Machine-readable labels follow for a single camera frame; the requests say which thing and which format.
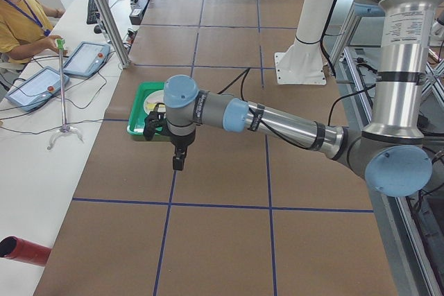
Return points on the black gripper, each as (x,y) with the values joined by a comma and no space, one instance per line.
(180,141)

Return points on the white round plate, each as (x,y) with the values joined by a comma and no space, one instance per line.
(155,97)

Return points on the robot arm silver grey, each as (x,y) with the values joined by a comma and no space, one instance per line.
(387,153)

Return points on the green plastic tray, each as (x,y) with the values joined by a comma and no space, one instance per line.
(135,125)

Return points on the teach pendant tablet far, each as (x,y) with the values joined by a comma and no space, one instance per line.
(86,59)

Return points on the teach pendant tablet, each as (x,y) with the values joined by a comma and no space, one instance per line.
(86,59)
(35,91)

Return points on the teach pendant tablet near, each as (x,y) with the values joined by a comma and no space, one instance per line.
(35,91)

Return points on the black keyboard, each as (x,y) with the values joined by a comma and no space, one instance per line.
(93,13)

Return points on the red cylinder tube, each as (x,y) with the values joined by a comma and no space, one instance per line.
(18,249)

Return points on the person in yellow shirt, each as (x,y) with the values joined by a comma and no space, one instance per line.
(26,29)

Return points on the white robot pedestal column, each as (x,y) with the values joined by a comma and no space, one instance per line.
(302,63)

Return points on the aluminium frame post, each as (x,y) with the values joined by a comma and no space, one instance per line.
(113,32)

